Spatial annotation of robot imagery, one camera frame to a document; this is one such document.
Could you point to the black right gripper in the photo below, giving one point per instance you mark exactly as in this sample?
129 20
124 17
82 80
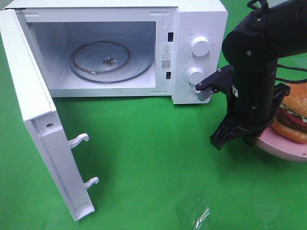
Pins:
252 109

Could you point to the pink plate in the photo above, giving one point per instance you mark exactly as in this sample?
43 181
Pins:
281 147

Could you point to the toy burger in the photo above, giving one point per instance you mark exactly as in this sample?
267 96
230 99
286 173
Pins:
291 117

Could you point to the white door release button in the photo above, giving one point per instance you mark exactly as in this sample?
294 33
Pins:
191 96

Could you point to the white microwave knob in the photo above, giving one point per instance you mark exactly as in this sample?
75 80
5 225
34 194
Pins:
200 46
195 75

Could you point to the white microwave door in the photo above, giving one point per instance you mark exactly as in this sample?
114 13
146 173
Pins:
41 118

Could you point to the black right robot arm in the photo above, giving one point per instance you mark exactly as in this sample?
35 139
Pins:
252 49

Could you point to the green table mat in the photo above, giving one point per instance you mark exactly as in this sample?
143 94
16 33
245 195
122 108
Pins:
156 167

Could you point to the glass microwave turntable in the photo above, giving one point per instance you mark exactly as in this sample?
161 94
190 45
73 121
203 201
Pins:
112 60

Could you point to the white microwave oven body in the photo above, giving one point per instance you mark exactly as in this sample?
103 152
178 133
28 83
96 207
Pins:
55 28

